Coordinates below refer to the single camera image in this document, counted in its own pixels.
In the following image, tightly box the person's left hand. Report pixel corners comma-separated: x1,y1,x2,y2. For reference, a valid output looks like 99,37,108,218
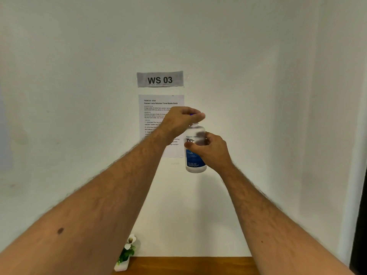
158,106,206,145

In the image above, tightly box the person's right hand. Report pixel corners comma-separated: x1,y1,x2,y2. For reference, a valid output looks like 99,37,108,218
184,132,233,177

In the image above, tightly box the clear bottle with blue label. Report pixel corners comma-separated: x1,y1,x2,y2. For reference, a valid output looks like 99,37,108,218
184,122,207,173

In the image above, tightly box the person's right forearm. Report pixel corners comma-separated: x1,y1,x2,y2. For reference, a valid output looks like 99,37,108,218
220,164,354,275

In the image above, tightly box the person's left forearm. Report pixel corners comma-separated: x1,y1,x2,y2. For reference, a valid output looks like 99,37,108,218
0,130,167,275

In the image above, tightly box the white printed instruction sheet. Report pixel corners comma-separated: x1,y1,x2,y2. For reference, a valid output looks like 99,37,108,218
138,95,185,158

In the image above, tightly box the white artificial flower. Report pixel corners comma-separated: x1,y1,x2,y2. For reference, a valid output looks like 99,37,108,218
124,234,137,251

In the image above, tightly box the small white flower pot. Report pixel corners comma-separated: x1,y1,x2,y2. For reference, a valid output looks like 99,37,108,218
114,256,130,272

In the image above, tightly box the grey wall sign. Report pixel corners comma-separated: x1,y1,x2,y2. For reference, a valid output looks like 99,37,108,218
137,71,184,88

